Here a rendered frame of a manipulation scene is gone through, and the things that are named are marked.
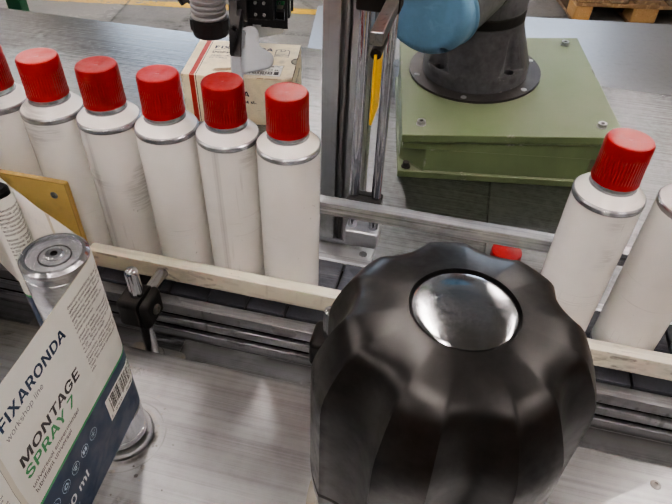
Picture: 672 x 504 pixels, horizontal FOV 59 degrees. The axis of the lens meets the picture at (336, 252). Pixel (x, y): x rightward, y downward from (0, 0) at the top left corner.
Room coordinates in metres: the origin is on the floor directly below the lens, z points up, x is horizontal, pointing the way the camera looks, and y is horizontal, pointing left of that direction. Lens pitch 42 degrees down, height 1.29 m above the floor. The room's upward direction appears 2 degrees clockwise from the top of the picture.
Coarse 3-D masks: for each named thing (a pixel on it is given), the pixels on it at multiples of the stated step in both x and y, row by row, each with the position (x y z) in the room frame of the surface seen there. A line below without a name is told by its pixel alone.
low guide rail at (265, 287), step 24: (96, 264) 0.41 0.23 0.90; (120, 264) 0.40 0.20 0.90; (144, 264) 0.40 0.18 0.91; (168, 264) 0.39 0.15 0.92; (192, 264) 0.40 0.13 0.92; (216, 288) 0.38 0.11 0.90; (240, 288) 0.38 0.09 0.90; (264, 288) 0.37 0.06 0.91; (288, 288) 0.37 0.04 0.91; (312, 288) 0.37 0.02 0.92; (600, 360) 0.31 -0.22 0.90; (624, 360) 0.31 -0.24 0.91; (648, 360) 0.31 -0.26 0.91
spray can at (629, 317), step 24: (648, 216) 0.36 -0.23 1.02; (648, 240) 0.34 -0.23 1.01; (624, 264) 0.36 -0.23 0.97; (648, 264) 0.34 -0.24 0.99; (624, 288) 0.34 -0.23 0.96; (648, 288) 0.33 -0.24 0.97; (600, 312) 0.36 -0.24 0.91; (624, 312) 0.33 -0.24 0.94; (648, 312) 0.33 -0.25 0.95; (600, 336) 0.34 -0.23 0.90; (624, 336) 0.33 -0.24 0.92; (648, 336) 0.32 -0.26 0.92
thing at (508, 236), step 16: (320, 208) 0.44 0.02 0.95; (336, 208) 0.43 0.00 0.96; (352, 208) 0.43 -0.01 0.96; (368, 208) 0.43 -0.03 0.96; (384, 208) 0.43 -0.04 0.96; (400, 208) 0.43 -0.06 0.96; (384, 224) 0.42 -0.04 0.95; (400, 224) 0.42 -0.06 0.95; (416, 224) 0.42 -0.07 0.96; (432, 224) 0.41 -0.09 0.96; (448, 224) 0.41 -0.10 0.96; (464, 224) 0.41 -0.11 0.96; (480, 224) 0.41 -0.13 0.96; (496, 224) 0.41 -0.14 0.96; (480, 240) 0.41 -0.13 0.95; (496, 240) 0.40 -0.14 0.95; (512, 240) 0.40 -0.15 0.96; (528, 240) 0.40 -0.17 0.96; (544, 240) 0.39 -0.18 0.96; (624, 256) 0.38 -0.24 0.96
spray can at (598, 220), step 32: (608, 160) 0.35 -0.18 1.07; (640, 160) 0.34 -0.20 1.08; (576, 192) 0.36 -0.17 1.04; (608, 192) 0.35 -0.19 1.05; (640, 192) 0.35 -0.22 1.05; (576, 224) 0.35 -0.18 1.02; (608, 224) 0.33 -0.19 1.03; (576, 256) 0.34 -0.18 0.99; (608, 256) 0.33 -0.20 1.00; (576, 288) 0.34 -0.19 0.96; (576, 320) 0.33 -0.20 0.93
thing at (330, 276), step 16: (112, 272) 0.42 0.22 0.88; (320, 272) 0.43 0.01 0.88; (336, 272) 0.43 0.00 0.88; (352, 272) 0.43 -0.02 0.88; (160, 288) 0.40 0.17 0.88; (176, 288) 0.40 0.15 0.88; (192, 288) 0.40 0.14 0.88; (208, 288) 0.40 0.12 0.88; (336, 288) 0.41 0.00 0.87; (224, 304) 0.38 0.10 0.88; (240, 304) 0.38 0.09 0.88; (256, 304) 0.38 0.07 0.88; (272, 304) 0.38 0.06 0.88; (288, 304) 0.38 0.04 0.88; (304, 320) 0.37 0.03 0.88; (320, 320) 0.36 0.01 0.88; (592, 320) 0.38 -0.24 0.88; (608, 368) 0.32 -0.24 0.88; (624, 384) 0.31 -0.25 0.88; (640, 384) 0.31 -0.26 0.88; (656, 384) 0.31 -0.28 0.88
